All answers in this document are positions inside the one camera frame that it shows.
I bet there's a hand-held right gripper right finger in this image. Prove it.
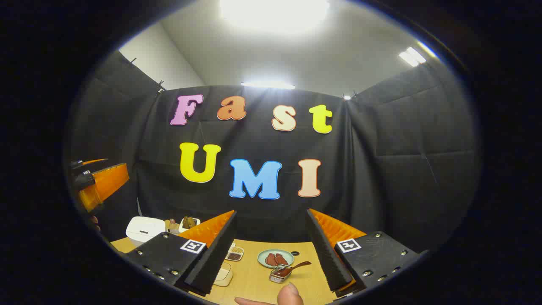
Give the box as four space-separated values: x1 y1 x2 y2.
306 208 428 297

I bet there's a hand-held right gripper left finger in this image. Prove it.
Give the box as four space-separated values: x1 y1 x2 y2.
126 210 238 297

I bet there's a clear dish of white rice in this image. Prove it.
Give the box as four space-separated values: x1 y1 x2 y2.
214 262 233 287

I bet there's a brown wooden spoon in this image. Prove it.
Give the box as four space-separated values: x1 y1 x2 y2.
274 261 312 278

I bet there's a metal wire chopstick holder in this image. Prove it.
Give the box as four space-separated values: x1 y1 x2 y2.
270 265 293 283

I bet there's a white rice cooker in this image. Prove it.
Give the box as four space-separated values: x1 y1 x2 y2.
126 216 166 247

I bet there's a white divided dish of beans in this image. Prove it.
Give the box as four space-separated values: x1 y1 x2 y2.
225 244 245 261

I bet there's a white toaster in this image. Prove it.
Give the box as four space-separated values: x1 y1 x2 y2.
179 217 201 233

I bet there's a pale green plate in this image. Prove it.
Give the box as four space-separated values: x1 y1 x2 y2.
257 249 295 269

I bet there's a ceiling light strip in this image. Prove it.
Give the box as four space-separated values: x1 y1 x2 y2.
241 81 296 90

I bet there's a rectangular ceiling light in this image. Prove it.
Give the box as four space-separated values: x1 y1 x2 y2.
398 47 427 67

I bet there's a large ceiling light panel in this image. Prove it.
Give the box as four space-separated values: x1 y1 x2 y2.
219 0 330 26

